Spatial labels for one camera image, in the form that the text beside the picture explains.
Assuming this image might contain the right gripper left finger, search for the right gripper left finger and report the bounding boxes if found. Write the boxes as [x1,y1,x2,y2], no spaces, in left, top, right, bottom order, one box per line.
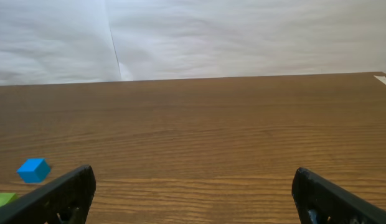
[0,164,97,224]

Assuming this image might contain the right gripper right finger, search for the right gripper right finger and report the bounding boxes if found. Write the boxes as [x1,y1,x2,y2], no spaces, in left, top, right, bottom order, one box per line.
[291,167,386,224]

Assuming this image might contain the green cube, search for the green cube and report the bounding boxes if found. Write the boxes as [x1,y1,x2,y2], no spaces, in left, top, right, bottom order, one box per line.
[0,192,19,210]

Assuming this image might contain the blue cube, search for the blue cube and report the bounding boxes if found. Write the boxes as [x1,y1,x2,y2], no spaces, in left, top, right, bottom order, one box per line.
[16,157,52,184]

